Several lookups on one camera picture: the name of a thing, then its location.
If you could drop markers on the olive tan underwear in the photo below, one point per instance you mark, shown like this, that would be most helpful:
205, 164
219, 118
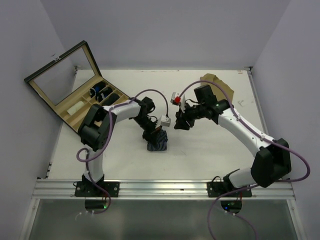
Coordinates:
216, 91

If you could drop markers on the black compartment storage box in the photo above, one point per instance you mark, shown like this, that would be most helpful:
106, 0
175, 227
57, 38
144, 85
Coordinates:
67, 80

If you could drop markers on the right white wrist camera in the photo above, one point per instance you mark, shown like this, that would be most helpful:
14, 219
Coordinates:
179, 100

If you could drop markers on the black white rolled underwear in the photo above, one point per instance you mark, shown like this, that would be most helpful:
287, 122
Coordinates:
103, 94

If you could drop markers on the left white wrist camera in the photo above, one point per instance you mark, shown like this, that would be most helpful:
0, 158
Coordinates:
164, 121

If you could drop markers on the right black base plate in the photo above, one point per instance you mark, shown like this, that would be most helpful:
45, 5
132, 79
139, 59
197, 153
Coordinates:
217, 188

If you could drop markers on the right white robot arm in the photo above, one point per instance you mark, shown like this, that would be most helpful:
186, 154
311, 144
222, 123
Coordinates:
271, 161

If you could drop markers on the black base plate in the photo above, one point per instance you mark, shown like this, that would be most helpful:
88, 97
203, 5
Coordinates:
217, 188
87, 189

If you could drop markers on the black blue rolled underwear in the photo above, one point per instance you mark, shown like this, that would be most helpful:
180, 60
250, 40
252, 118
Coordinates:
95, 89

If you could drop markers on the aluminium front rail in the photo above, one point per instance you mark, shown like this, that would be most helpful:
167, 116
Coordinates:
128, 189

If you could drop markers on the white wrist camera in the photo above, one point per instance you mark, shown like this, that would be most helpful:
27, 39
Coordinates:
164, 121
179, 100

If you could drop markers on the navy striped underwear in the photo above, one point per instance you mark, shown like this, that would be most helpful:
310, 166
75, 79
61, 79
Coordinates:
161, 144

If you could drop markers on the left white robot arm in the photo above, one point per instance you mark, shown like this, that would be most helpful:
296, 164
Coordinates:
97, 128

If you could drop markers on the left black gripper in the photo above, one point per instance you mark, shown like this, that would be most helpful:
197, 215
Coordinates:
151, 136

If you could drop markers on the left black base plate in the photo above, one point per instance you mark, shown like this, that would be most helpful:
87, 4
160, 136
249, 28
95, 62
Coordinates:
87, 189

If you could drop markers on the white rolled cloth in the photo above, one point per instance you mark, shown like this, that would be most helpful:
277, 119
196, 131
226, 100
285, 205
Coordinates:
72, 110

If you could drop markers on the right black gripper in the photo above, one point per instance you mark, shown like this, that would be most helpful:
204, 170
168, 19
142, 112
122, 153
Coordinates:
182, 118

